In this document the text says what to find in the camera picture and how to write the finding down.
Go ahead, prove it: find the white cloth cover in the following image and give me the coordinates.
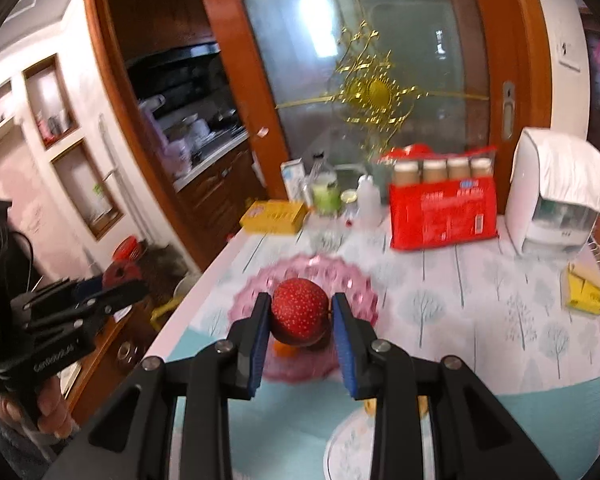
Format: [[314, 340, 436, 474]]
[[513, 127, 600, 215]]

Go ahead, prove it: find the person's left hand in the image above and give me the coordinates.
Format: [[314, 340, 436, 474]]
[[0, 375, 78, 440]]

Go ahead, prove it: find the clear bottle green label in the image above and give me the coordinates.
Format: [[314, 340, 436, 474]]
[[310, 152, 340, 217]]

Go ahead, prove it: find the white squeeze wash bottle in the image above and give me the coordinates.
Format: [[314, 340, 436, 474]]
[[356, 174, 382, 229]]

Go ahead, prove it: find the yellow pear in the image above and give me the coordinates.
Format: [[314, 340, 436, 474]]
[[363, 396, 429, 419]]

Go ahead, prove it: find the grey fuzzy sleeve forearm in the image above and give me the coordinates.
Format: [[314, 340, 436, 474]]
[[0, 419, 71, 479]]

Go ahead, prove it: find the white water dispenser appliance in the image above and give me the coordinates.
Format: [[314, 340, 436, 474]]
[[505, 148, 599, 259]]

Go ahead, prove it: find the white blue carton box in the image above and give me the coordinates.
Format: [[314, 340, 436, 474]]
[[280, 158, 306, 202]]

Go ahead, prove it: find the small red fruit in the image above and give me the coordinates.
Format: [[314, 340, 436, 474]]
[[271, 278, 330, 347]]

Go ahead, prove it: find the yellow tin box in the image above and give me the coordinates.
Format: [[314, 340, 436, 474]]
[[240, 200, 308, 235]]

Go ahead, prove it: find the pink plastic fruit bowl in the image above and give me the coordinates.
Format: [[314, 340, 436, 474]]
[[228, 255, 379, 384]]

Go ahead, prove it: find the red paper cup package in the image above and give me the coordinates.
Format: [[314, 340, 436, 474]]
[[380, 144, 498, 252]]

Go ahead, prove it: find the white round placemat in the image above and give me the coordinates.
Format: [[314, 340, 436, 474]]
[[323, 396, 434, 480]]

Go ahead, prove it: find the tree print tablecloth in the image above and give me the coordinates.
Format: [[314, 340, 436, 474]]
[[164, 211, 600, 480]]

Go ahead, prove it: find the orange mandarin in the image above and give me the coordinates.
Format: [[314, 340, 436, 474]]
[[273, 340, 300, 359]]

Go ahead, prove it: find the small glass jar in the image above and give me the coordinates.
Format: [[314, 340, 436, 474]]
[[340, 188, 358, 222]]

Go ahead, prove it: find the clear glass tumbler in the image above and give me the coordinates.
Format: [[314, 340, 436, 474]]
[[306, 226, 348, 254]]

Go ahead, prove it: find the red round tin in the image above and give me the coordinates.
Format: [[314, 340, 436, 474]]
[[112, 235, 144, 262]]

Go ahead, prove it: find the yellow tissue pack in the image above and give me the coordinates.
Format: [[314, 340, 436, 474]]
[[560, 262, 600, 315]]

